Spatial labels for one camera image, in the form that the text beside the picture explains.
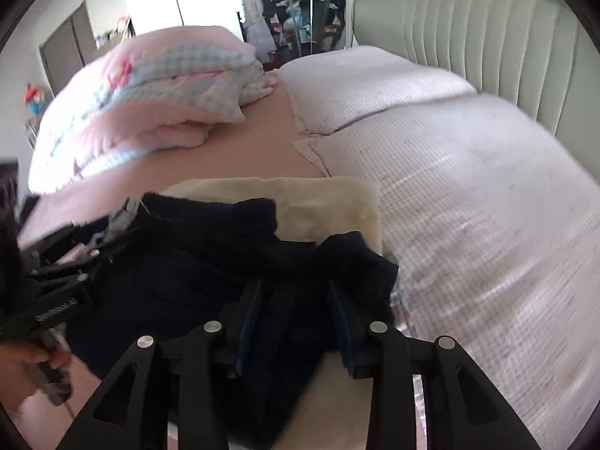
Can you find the pink checked printed quilt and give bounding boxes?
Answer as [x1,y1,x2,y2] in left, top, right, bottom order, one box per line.
[27,25,278,194]

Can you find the round bed with pink sheet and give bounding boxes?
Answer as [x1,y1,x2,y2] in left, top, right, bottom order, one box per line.
[19,87,330,249]

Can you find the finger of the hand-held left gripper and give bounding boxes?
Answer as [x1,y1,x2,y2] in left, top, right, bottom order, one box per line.
[70,206,142,247]
[28,237,134,287]

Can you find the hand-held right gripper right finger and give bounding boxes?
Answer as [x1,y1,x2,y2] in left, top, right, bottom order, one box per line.
[328,279,543,450]

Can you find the black glass-door wardrobe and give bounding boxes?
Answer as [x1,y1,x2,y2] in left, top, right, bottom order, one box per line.
[225,0,358,65]

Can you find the navy pants with white stripes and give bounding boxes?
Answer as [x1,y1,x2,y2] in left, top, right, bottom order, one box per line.
[66,191,400,450]

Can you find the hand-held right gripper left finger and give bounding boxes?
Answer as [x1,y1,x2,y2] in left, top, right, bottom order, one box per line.
[66,279,263,450]

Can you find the cream folded garment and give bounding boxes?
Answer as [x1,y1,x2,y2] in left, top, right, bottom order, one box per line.
[160,175,384,450]

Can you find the person's left hand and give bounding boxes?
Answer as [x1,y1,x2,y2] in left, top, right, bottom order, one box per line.
[0,339,73,416]

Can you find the grey door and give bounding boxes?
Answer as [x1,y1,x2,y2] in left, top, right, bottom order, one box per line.
[40,1,100,95]

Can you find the grey-green padded headboard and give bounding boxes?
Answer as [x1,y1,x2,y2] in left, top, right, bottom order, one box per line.
[351,0,600,138]

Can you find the red and blue wall plush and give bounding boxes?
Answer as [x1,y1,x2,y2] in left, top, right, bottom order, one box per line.
[23,83,46,116]

